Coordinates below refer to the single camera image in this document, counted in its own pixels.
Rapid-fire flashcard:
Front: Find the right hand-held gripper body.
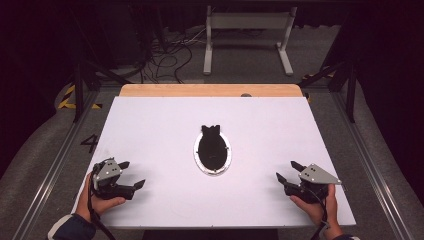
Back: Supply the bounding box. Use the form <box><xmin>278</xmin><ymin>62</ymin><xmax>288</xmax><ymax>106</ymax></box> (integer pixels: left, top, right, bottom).
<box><xmin>284</xmin><ymin>163</ymin><xmax>343</xmax><ymax>205</ymax></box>

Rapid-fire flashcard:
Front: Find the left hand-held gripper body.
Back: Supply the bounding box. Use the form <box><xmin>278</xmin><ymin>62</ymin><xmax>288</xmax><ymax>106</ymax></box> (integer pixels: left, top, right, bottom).
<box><xmin>91</xmin><ymin>157</ymin><xmax>136</xmax><ymax>201</ymax></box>

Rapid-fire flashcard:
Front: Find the oval pearl-trimmed photo frame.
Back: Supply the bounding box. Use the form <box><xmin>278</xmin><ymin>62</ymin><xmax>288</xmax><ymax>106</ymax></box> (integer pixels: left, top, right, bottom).
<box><xmin>193</xmin><ymin>124</ymin><xmax>233</xmax><ymax>177</ymax></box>

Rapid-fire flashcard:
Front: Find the person's left hand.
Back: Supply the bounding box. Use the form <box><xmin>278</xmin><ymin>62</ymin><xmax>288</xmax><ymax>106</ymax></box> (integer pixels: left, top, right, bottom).
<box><xmin>74</xmin><ymin>171</ymin><xmax>127</xmax><ymax>223</ymax></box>

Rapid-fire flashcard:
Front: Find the person's right hand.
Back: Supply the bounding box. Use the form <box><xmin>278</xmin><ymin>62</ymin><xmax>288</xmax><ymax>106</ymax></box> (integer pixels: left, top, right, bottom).
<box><xmin>289</xmin><ymin>183</ymin><xmax>344</xmax><ymax>238</ymax></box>

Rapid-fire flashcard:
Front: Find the black tape floor mark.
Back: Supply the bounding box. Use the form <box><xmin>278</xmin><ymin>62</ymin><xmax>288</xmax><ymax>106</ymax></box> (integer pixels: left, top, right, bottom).
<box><xmin>79</xmin><ymin>134</ymin><xmax>100</xmax><ymax>154</ymax></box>

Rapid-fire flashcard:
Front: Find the yellow black floor tape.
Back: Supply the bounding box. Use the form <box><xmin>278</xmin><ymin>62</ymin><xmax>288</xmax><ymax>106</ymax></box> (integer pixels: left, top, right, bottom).
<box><xmin>301</xmin><ymin>68</ymin><xmax>334</xmax><ymax>81</ymax></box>
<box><xmin>58</xmin><ymin>84</ymin><xmax>103</xmax><ymax>110</ymax></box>

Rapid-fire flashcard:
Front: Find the black metal stand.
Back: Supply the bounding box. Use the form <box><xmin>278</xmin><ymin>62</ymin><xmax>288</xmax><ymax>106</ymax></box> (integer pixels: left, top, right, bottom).
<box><xmin>73</xmin><ymin>63</ymin><xmax>132</xmax><ymax>123</ymax></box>
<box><xmin>298</xmin><ymin>59</ymin><xmax>358</xmax><ymax>123</ymax></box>

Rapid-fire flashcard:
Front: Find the white metal stand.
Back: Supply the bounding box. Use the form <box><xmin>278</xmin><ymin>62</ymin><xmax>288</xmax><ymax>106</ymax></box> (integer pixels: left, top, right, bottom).
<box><xmin>203</xmin><ymin>5</ymin><xmax>298</xmax><ymax>77</ymax></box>

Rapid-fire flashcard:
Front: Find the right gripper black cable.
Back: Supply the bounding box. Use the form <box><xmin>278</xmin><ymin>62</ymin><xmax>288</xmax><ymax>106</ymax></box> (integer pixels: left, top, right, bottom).
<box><xmin>309</xmin><ymin>189</ymin><xmax>332</xmax><ymax>240</ymax></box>

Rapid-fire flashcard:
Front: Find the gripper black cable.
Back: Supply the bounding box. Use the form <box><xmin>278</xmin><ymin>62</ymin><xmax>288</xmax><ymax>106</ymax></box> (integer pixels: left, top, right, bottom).
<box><xmin>87</xmin><ymin>164</ymin><xmax>117</xmax><ymax>240</ymax></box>
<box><xmin>309</xmin><ymin>189</ymin><xmax>332</xmax><ymax>240</ymax></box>

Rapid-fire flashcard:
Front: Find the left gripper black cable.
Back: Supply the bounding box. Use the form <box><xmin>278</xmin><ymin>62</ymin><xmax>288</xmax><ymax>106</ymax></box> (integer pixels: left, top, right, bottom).
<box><xmin>87</xmin><ymin>164</ymin><xmax>117</xmax><ymax>240</ymax></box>

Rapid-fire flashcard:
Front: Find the aluminium floor rail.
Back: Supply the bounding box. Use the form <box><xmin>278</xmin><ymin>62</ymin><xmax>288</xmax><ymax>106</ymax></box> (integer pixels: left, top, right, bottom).
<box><xmin>11</xmin><ymin>89</ymin><xmax>101</xmax><ymax>240</ymax></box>
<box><xmin>333</xmin><ymin>91</ymin><xmax>415</xmax><ymax>240</ymax></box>

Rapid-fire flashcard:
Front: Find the tangle of black floor cables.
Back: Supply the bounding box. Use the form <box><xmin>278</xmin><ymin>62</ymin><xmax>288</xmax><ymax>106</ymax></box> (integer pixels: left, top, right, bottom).
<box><xmin>138</xmin><ymin>28</ymin><xmax>208</xmax><ymax>84</ymax></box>

